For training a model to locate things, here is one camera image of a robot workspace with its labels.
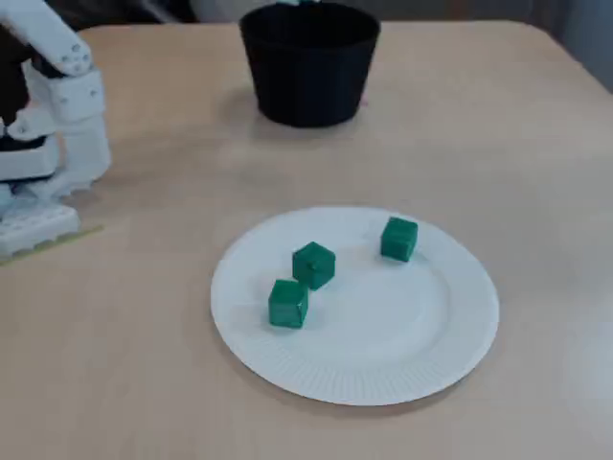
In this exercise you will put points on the green block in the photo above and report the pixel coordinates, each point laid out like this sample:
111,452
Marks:
398,239
313,268
287,306

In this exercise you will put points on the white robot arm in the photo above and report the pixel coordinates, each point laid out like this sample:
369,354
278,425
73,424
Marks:
81,144

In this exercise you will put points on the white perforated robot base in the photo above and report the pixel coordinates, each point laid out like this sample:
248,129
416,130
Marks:
33,225

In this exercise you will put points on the white paper plate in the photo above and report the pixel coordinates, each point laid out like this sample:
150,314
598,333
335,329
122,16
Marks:
383,335

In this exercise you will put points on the black pot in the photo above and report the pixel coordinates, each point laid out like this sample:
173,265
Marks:
311,72

